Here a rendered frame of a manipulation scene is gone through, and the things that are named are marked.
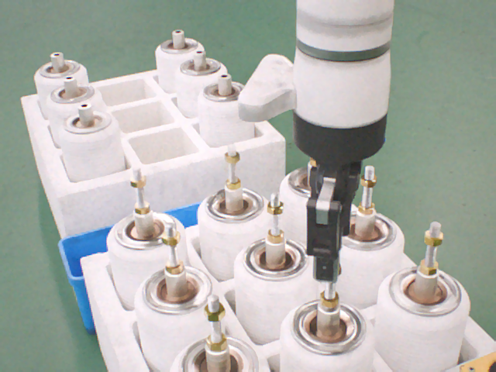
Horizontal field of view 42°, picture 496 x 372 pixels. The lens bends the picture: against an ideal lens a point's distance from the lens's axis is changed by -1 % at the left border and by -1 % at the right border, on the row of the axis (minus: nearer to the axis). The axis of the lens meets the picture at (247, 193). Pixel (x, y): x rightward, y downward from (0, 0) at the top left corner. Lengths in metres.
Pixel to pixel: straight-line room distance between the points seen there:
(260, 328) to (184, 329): 0.11
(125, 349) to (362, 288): 0.28
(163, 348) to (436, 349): 0.29
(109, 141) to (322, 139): 0.59
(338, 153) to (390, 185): 0.84
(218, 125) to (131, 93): 0.34
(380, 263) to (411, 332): 0.11
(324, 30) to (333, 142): 0.09
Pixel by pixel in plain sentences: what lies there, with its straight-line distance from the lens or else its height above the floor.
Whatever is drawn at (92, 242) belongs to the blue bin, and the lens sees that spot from 1.06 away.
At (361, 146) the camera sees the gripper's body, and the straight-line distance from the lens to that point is 0.51.
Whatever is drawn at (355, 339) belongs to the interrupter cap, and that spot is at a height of 0.25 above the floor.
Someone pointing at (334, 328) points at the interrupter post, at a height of 0.26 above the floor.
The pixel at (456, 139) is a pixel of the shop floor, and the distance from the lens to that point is 1.54.
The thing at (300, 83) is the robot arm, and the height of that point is 0.52.
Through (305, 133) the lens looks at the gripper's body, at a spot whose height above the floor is 0.49.
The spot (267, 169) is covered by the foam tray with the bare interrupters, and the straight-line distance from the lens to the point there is 1.14.
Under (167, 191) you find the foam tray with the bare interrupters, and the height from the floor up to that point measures 0.14.
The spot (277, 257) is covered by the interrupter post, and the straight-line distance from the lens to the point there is 0.74.
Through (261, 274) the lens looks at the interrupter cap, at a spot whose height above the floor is 0.25.
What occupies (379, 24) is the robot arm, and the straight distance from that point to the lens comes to 0.48.
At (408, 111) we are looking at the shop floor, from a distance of 1.63.
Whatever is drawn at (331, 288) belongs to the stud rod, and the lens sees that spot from 0.63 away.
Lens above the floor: 0.73
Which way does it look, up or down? 34 degrees down
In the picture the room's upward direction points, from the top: 2 degrees counter-clockwise
